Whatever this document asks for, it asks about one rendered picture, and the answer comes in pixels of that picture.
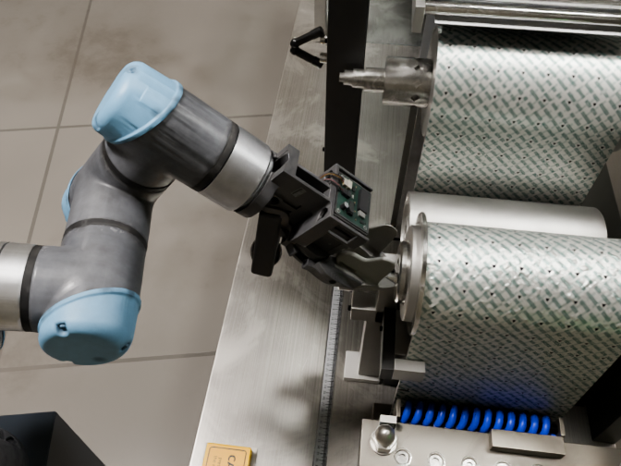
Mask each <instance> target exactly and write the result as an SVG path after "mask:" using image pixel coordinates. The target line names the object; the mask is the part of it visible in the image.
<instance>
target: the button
mask: <svg viewBox="0 0 621 466"><path fill-rule="evenodd" d="M251 458H252V450H251V448H247V447H240V446H232V445H225V444H216V443H207V446H206V449H205V454H204V458H203V463H202V466H250V464H251Z"/></svg>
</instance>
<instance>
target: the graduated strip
mask: <svg viewBox="0 0 621 466"><path fill-rule="evenodd" d="M343 298H344V290H339V289H338V287H333V290H332V298H331V306H330V314H329V323H328V331H327V339H326V347H325V355H324V364H323V379H322V387H321V395H320V403H319V411H318V420H317V428H316V436H315V444H314V452H313V461H312V466H326V464H327V455H328V446H329V436H330V427H331V418H332V408H333V399H334V390H335V372H336V363H337V353H338V344H339V335H340V325H341V316H342V307H343Z"/></svg>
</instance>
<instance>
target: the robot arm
mask: <svg viewBox="0 0 621 466"><path fill-rule="evenodd" d="M91 124H92V127H93V129H94V130H95V131H96V132H98V133H99V134H101V135H102V136H103V140H102V141H101V143H100V144H99V145H98V147H97V148H96V149H95V151H94V152H93V153H92V154H91V156H90V157H89V159H88V160H87V161H86V163H85V164H84V165H83V166H82V167H81V168H80V169H79V170H78V171H77V172H76V173H75V174H74V175H73V177H72V178H71V180H70V181H69V183H68V186H67V189H66V191H65V193H64V195H63V198H62V210H63V213H64V216H65V219H66V221H67V225H66V229H65V233H64V235H63V238H62V242H61V246H60V247H58V246H47V245H46V246H43V245H37V244H29V243H17V242H6V241H0V349H1V348H2V347H3V345H4V341H5V331H19V332H34V333H39V336H38V340H39V344H40V347H41V348H42V350H43V351H44V352H45V353H46V354H48V355H49V356H51V357H52V358H54V359H57V360H59V361H61V362H65V361H69V362H73V363H74V364H78V365H98V364H104V363H108V362H112V361H115V360H117V359H118V358H120V357H121V356H123V355H124V354H125V353H126V352H127V351H128V349H129V348H130V345H131V343H132V341H133V338H134V333H135V328H136V323H137V318H138V314H139V312H140V307H141V299H140V291H141V284H142V278H143V271H144V264H145V257H146V251H147V248H148V241H149V235H150V228H151V221H152V208H153V206H154V203H155V202H156V200H157V199H158V198H159V197H160V196H161V195H162V194H163V193H164V192H165V191H166V189H167V188H168V187H169V186H170V185H171V184H172V183H173V182H174V181H175V179H176V180H178V181H180V182H181V183H183V184H185V185H186V186H188V187H190V188H191V189H193V190H195V191H197V192H198V193H199V194H201V195H202V196H204V197H206V198H207V199H209V200H211V201H212V202H215V203H216V204H218V205H220V206H222V207H223V208H225V209H226V210H227V211H235V212H236V213H238V214H240V215H242V216H244V217H245V218H250V217H253V216H255V215H256V214H257V213H259V218H258V225H257V231H256V238H255V240H254V241H253V242H252V244H251V247H250V256H251V260H252V264H251V272H252V273H253V274H255V275H259V276H267V277H269V276H271V275H272V272H273V269H274V265H275V264H277V263H278V262H279V260H280V259H281V256H282V247H281V244H282V245H284V246H285V247H286V250H287V253H288V255H289V256H290V257H291V256H293V257H294V258H295V259H296V260H297V261H298V262H300V263H301V264H302V269H305V270H307V271H309V272H310V273H312V274H313V275H314V276H315V277H316V278H318V279H319V280H320V281H322V282H323V283H325V284H327V285H329V286H333V287H338V288H348V289H354V288H355V289H362V290H383V289H388V288H392V287H394V286H395V282H393V281H392V280H390V279H389V278H387V277H386V276H387V275H388V274H389V273H390V272H392V273H394V272H396V270H395V267H396V262H395V261H394V260H392V259H390V258H387V257H386V256H385V254H384V253H383V252H382V250H383V249H384V248H385V247H386V246H387V245H388V244H389V243H390V242H391V241H392V240H393V239H394V238H395V237H396V235H397V231H396V229H395V228H394V227H392V226H391V225H387V224H385V225H379V226H374V227H369V222H370V210H371V191H372V190H373V188H371V187H370V186H369V185H367V184H366V183H364V182H363V181H361V180H360V179H359V178H357V177H355V176H354V175H353V174H351V173H350V172H348V171H347V170H345V169H344V168H343V167H342V166H340V165H339V164H335V165H334V166H332V167H331V168H329V169H328V170H326V171H325V172H324V173H322V174H321V175H320V176H318V177H317V176H315V175H314V174H313V173H311V172H310V171H309V170H308V169H306V168H305V167H303V166H301V165H300V164H298V158H299V153H300V151H299V150H298V149H297V148H295V147H294V146H292V145H291V144H288V145H287V146H286V147H285V148H284V149H282V150H281V151H280V152H279V153H276V152H274V151H273V150H271V148H270V146H269V145H267V144H266V143H264V142H263V141H261V140H259V139H258V138H256V137H255V136H253V135H252V134H250V133H249V132H247V131H246V130H245V129H243V128H242V127H241V126H239V125H237V124H236V123H235V122H233V121H232V120H231V119H229V118H228V117H226V116H224V115H223V114H221V113H220V112H218V111H217V110H215V109H214V108H212V107H211V106H209V105H208V104H206V103H205V102H204V101H203V100H201V99H200V98H198V97H197V96H195V95H194V94H192V93H191V92H189V91H187V90H186V89H184V88H183V86H182V85H181V83H179V82H178V81H176V80H171V79H169V78H168V77H166V76H164V75H163V74H161V73H159V72H158V71H156V70H155V69H153V68H151V67H149V66H147V65H146V64H144V63H142V62H131V63H129V64H127V65H126V66H125V67H124V68H123V69H122V70H121V71H120V73H119V74H118V75H117V77H116V79H115V80H114V82H113V84H112V85H111V87H110V88H109V90H108V91H107V93H106V94H105V96H104V98H103V99H102V101H101V102H100V104H99V106H98V108H97V110H96V112H95V114H94V116H93V118H92V122H91ZM344 174H345V175H344ZM350 178H351V179H350ZM352 179H353V180H354V181H353V180H352ZM356 182H357V183H356ZM280 238H282V240H281V243H279V242H280ZM339 251H340V252H339ZM337 252H338V254H337V255H336V257H334V256H331V255H334V254H336V253H337ZM0 466H30V464H29V457H28V453H27V450H26V449H25V447H24V446H23V444H22V443H21V442H20V441H19V440H18V439H17V438H16V437H15V436H14V435H12V434H11V433H10V432H8V431H7V430H5V429H2V428H0Z"/></svg>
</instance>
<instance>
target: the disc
mask: <svg viewBox="0 0 621 466"><path fill-rule="evenodd" d="M415 225H417V226H420V233H421V257H420V280H419V288H418V295H417V301H416V306H415V311H414V314H413V318H412V320H411V322H407V331H408V334H409V335H410V336H412V337H413V336H414V335H415V334H416V332H417V329H418V325H419V322H420V314H421V308H422V303H423V296H424V289H425V280H426V270H427V256H428V223H427V216H426V214H425V213H424V212H420V213H419V214H418V217H417V220H416V223H415Z"/></svg>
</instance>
